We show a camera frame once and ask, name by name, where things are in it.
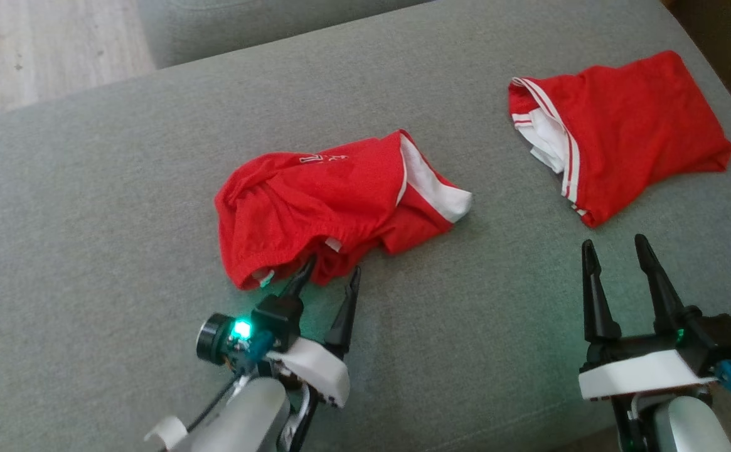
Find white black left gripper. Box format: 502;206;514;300
196;253;362;409

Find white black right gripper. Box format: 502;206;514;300
579;234;717;402

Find red shorts with white panel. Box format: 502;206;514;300
215;130;474;291

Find red jersey with striped trim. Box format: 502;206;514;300
508;50;731;228

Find large grey sofa seat cushion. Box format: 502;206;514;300
0;0;731;452

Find white left arm cable clip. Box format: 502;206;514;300
144;416;189;451

